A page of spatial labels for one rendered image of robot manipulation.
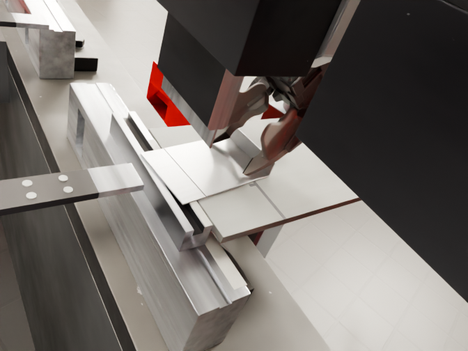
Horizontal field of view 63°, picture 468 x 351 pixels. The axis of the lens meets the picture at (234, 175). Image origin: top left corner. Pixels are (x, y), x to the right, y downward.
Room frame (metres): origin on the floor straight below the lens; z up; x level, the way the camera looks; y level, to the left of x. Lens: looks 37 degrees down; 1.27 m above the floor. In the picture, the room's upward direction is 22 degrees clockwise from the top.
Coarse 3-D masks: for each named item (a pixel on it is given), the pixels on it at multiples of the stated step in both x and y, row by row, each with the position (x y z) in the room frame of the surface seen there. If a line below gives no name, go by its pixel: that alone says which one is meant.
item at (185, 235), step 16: (112, 112) 0.39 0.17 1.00; (128, 112) 0.40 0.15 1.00; (112, 128) 0.38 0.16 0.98; (128, 128) 0.37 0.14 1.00; (144, 128) 0.38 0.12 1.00; (128, 144) 0.35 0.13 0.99; (144, 144) 0.36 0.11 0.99; (128, 160) 0.34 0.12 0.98; (144, 160) 0.32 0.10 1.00; (144, 176) 0.31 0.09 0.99; (144, 192) 0.31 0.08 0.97; (160, 192) 0.29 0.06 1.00; (160, 208) 0.28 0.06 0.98; (176, 208) 0.27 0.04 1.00; (192, 208) 0.28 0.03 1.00; (176, 224) 0.26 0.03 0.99; (192, 224) 0.27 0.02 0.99; (176, 240) 0.25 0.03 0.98; (192, 240) 0.26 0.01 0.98
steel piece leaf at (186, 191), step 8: (152, 152) 0.34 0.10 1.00; (160, 152) 0.35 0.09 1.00; (152, 160) 0.33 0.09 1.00; (160, 160) 0.33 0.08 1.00; (168, 160) 0.34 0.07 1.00; (152, 168) 0.32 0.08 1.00; (160, 168) 0.32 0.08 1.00; (168, 168) 0.32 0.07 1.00; (176, 168) 0.33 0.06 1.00; (160, 176) 0.31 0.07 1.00; (168, 176) 0.31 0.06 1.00; (176, 176) 0.32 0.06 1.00; (184, 176) 0.32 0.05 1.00; (168, 184) 0.30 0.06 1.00; (176, 184) 0.30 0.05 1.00; (184, 184) 0.31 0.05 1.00; (192, 184) 0.31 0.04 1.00; (176, 192) 0.29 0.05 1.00; (184, 192) 0.30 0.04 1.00; (192, 192) 0.30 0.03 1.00; (200, 192) 0.31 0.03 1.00; (184, 200) 0.29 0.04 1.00; (192, 200) 0.29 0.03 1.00
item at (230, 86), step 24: (168, 24) 0.33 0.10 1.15; (168, 48) 0.33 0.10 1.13; (192, 48) 0.30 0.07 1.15; (168, 72) 0.32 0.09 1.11; (192, 72) 0.30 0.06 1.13; (216, 72) 0.27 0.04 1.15; (192, 96) 0.29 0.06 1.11; (216, 96) 0.27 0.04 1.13; (192, 120) 0.30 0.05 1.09; (216, 120) 0.27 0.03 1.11
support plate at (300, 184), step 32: (160, 128) 0.39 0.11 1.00; (192, 128) 0.42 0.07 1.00; (256, 128) 0.48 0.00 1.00; (288, 160) 0.44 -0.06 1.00; (320, 160) 0.47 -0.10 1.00; (224, 192) 0.32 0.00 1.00; (256, 192) 0.35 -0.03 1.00; (288, 192) 0.37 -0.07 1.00; (320, 192) 0.39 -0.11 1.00; (352, 192) 0.42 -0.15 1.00; (224, 224) 0.28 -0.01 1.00; (256, 224) 0.29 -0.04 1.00
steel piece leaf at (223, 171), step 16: (192, 144) 0.38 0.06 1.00; (224, 144) 0.41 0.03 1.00; (240, 144) 0.42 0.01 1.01; (176, 160) 0.34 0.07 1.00; (192, 160) 0.35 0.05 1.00; (208, 160) 0.37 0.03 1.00; (224, 160) 0.38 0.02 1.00; (240, 160) 0.39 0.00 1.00; (192, 176) 0.33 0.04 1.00; (208, 176) 0.34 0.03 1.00; (224, 176) 0.35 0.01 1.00; (240, 176) 0.36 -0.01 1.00; (256, 176) 0.37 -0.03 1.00; (208, 192) 0.31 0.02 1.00
